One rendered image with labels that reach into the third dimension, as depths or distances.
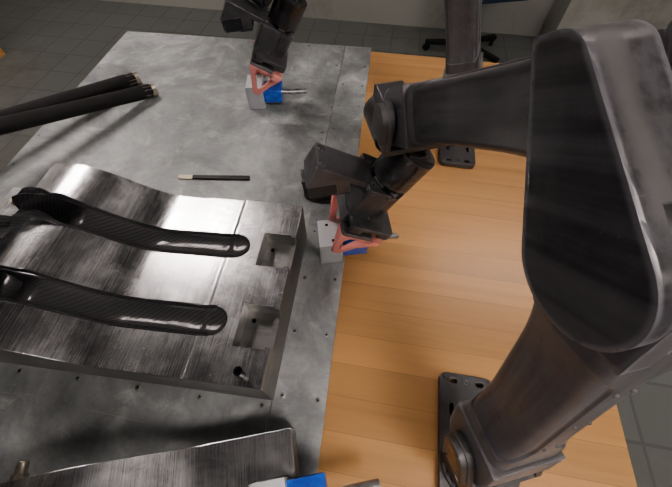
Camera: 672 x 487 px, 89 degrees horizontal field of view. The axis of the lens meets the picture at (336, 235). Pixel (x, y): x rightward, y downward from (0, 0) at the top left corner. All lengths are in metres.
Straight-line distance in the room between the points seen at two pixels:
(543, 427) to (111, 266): 0.50
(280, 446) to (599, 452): 0.39
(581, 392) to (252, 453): 0.33
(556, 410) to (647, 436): 1.39
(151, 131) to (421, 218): 0.60
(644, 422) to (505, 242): 1.11
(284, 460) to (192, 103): 0.75
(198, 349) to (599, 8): 2.88
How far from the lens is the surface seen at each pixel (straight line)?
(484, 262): 0.62
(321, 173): 0.39
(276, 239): 0.51
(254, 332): 0.47
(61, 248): 0.56
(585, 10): 2.95
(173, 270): 0.51
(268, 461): 0.45
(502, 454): 0.34
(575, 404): 0.25
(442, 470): 0.50
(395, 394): 0.51
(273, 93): 0.83
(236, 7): 0.75
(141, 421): 0.56
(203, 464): 0.47
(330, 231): 0.53
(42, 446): 0.62
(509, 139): 0.22
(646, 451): 1.64
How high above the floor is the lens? 1.30
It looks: 57 degrees down
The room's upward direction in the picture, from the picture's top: straight up
